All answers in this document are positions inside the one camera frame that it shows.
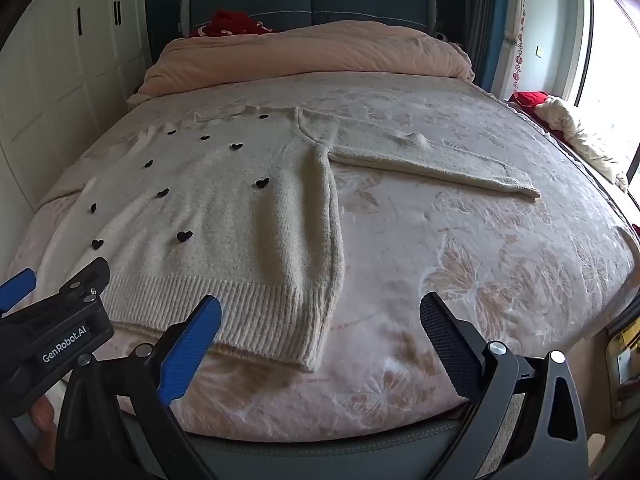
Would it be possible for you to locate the red hanging window decoration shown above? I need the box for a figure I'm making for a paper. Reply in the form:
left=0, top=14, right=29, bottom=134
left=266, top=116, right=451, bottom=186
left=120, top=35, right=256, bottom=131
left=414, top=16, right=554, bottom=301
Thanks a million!
left=512, top=0, right=529, bottom=92

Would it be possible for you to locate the pink duvet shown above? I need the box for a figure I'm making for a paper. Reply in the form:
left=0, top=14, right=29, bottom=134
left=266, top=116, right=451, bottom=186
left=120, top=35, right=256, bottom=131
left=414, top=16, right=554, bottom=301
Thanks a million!
left=127, top=22, right=476, bottom=109

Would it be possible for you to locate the person's left hand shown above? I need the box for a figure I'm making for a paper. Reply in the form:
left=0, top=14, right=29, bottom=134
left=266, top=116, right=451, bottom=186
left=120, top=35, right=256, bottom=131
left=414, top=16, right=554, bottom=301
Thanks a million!
left=27, top=395, right=58, bottom=472

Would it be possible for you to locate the window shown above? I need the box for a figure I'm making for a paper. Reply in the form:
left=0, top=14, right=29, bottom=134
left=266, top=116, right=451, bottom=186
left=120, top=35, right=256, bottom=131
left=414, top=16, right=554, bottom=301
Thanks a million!
left=575, top=0, right=640, bottom=188

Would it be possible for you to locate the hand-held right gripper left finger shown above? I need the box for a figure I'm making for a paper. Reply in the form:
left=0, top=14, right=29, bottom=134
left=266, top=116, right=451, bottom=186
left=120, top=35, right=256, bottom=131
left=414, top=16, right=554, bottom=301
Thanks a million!
left=54, top=296, right=223, bottom=480

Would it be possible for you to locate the red cloth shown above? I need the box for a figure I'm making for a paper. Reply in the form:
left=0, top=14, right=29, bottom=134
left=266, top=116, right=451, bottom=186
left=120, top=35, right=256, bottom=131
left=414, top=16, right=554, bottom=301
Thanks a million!
left=509, top=91, right=551, bottom=117

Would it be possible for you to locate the yellow box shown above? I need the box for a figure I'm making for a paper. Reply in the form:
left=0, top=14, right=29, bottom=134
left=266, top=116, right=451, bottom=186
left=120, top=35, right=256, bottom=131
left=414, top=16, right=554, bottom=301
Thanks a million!
left=606, top=317, right=640, bottom=419

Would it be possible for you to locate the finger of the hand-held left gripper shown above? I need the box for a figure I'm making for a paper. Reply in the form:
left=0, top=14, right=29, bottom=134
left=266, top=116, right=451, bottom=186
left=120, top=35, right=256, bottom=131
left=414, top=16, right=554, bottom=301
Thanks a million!
left=47, top=256, right=112, bottom=311
left=0, top=268, right=37, bottom=317

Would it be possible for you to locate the white wardrobe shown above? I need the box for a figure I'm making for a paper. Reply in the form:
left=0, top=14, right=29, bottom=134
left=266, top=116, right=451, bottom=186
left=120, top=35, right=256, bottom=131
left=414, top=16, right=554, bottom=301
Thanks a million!
left=0, top=0, right=153, bottom=271

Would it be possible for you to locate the pink floral bedspread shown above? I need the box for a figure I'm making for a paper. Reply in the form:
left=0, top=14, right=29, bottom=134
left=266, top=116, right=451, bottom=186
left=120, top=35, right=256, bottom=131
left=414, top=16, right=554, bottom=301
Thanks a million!
left=10, top=77, right=638, bottom=443

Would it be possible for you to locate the grey curtain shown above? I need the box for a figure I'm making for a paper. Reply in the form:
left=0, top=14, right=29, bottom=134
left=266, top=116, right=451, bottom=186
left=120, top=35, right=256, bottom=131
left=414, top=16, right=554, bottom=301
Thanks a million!
left=462, top=0, right=523, bottom=100

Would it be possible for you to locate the cream sweater with black hearts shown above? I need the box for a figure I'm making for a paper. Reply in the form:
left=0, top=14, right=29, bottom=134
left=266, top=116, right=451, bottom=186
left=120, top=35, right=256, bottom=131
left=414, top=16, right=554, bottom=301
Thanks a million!
left=37, top=101, right=542, bottom=373

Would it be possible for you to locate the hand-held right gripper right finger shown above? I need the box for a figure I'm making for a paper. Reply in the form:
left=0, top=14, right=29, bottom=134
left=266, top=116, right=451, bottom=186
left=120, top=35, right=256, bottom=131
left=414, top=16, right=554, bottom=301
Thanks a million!
left=419, top=291, right=591, bottom=480

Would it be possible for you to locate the cream crumpled blanket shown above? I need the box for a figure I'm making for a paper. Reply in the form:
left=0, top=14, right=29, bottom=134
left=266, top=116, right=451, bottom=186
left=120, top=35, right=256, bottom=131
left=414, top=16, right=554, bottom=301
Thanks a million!
left=537, top=95, right=631, bottom=192

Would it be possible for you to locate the red pillow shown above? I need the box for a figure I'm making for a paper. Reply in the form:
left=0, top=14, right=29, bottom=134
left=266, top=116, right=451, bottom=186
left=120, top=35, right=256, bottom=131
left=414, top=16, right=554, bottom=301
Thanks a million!
left=189, top=9, right=274, bottom=39

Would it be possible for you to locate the blue upholstered headboard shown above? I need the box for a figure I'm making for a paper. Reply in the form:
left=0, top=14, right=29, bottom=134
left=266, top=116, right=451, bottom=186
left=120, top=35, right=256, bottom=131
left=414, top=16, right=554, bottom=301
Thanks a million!
left=179, top=0, right=439, bottom=39

